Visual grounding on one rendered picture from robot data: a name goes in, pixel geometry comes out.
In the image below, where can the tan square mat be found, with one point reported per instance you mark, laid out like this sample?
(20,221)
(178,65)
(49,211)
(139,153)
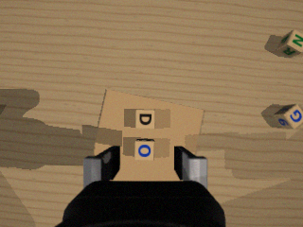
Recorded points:
(175,125)

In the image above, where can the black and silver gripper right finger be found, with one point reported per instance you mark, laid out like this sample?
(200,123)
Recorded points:
(190,167)

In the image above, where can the wooden letter block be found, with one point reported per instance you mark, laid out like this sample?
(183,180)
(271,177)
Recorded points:
(145,119)
(289,117)
(144,149)
(291,44)

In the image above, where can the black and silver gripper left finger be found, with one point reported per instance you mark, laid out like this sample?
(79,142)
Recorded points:
(102,167)

